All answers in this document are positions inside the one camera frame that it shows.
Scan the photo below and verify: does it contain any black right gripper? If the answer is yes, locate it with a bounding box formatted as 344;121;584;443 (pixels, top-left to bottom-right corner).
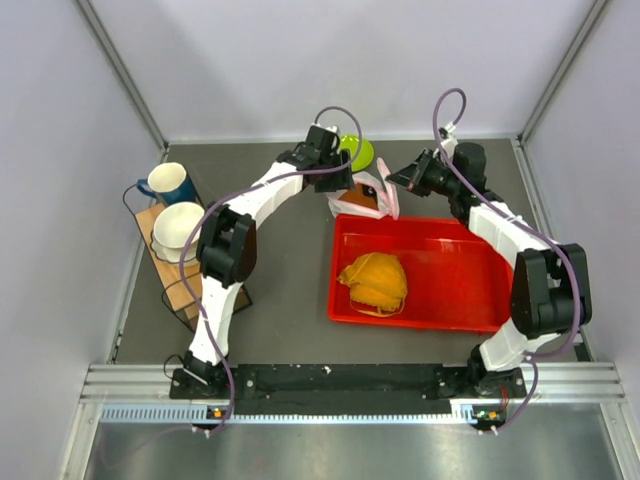
386;149;461;199

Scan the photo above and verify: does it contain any aluminium frame rail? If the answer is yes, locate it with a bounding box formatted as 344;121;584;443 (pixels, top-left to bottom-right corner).
80;362;626;426

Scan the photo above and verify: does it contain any green plastic bowl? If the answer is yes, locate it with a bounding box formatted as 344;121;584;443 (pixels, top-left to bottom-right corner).
340;134;374;172

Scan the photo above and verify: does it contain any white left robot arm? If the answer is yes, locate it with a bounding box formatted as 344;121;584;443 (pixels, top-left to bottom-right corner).
183;123;352;397

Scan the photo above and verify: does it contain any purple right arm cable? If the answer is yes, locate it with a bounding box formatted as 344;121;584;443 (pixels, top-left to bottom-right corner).
431;88;584;435

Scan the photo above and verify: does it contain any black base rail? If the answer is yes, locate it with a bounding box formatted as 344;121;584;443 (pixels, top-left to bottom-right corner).
168;362;529;415

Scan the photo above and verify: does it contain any blue mug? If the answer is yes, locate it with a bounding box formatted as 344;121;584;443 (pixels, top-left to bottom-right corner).
135;162;199;207

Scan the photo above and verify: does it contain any white mesh laundry bag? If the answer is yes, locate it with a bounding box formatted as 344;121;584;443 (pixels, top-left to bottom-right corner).
326;157;400;220

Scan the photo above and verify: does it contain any red plastic tray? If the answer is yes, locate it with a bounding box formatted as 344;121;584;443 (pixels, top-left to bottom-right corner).
328;215;513;334

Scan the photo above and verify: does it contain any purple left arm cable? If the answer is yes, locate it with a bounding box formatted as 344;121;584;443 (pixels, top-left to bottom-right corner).
177;105;364;436

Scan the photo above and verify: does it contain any white ceramic bowl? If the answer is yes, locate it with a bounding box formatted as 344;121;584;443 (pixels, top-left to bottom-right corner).
153;202;205;248

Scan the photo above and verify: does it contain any orange smooth bra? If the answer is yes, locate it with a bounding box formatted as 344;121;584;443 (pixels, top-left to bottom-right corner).
339;183;378;211

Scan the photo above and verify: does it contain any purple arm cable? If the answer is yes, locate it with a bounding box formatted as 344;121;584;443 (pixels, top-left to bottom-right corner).
177;105;364;436
431;88;584;435

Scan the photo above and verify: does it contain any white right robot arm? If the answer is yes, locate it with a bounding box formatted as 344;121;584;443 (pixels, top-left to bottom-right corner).
385;140;592;396

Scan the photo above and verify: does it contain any yellow lace bra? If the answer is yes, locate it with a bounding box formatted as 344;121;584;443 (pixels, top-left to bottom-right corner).
337;252;408;318

